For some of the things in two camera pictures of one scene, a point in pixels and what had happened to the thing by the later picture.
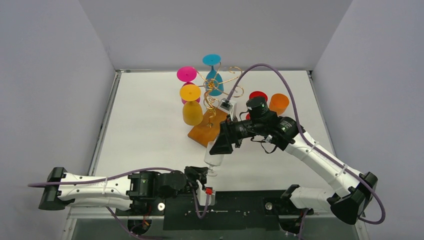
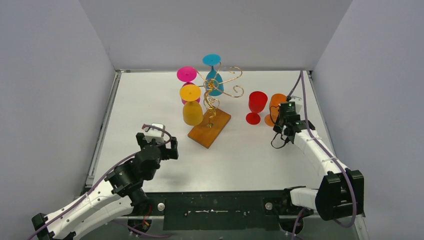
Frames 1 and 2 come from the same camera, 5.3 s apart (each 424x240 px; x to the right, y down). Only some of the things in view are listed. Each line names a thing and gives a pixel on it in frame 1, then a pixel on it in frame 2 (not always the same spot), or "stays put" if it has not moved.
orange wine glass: [278, 103] stays put
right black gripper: [223, 143] -> [277, 128]
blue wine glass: [214, 81] stays put
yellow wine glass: [192, 111] stays put
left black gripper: [192, 175] -> [166, 149]
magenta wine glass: [188, 74] stays put
